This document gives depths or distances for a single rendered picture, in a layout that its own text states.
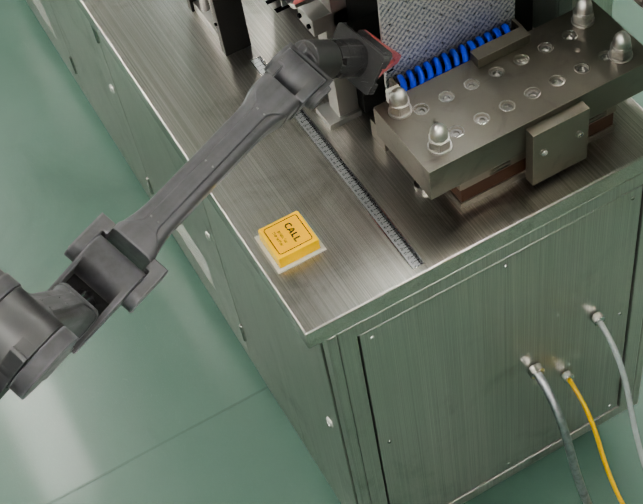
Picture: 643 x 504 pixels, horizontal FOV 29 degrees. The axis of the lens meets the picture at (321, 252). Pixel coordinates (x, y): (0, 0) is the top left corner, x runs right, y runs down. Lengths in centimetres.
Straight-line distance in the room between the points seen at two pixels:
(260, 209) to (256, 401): 94
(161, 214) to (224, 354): 137
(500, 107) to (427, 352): 42
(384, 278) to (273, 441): 98
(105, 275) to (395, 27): 61
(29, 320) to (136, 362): 180
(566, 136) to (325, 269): 41
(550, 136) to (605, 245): 30
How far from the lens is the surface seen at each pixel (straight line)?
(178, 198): 158
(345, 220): 193
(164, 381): 291
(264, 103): 166
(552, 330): 222
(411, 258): 187
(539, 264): 203
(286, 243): 188
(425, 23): 190
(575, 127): 191
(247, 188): 200
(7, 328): 116
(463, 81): 192
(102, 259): 153
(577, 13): 199
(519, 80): 192
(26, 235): 328
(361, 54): 182
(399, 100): 186
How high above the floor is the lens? 239
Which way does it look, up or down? 52 degrees down
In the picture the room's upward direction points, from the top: 12 degrees counter-clockwise
